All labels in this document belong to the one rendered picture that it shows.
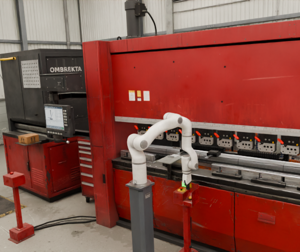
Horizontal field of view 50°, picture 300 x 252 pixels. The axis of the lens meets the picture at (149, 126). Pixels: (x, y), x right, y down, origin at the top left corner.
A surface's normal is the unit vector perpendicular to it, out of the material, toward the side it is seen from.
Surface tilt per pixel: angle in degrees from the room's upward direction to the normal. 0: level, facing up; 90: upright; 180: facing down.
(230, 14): 90
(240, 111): 90
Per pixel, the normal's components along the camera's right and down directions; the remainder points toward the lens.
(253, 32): -0.58, 0.17
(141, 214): 0.07, 0.18
